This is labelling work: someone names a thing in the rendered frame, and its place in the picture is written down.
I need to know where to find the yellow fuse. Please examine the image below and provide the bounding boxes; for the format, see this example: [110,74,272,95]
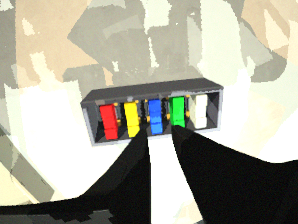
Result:
[124,101,140,137]

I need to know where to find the dark grey fuse block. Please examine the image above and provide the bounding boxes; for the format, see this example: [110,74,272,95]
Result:
[80,77,223,148]

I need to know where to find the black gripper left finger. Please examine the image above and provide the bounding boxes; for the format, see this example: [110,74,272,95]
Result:
[0,129,152,224]

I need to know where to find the green fuse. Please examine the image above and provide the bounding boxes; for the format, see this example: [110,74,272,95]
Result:
[169,96,185,127]

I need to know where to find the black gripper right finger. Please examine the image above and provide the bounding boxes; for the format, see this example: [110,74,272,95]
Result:
[172,124,298,224]

